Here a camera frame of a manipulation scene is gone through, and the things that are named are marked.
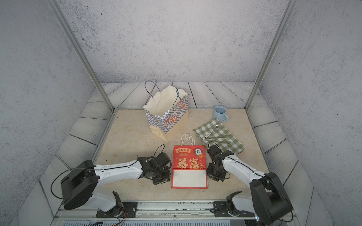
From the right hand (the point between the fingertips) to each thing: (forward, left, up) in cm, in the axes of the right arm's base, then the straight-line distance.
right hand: (211, 176), depth 83 cm
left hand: (-4, +21, +2) cm, 22 cm away
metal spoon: (+36, -7, +1) cm, 36 cm away
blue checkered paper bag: (+28, +25, +26) cm, 46 cm away
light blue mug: (+46, -11, +5) cm, 48 cm away
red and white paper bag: (+7, +13, +1) cm, 14 cm away
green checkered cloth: (+33, -6, -1) cm, 33 cm away
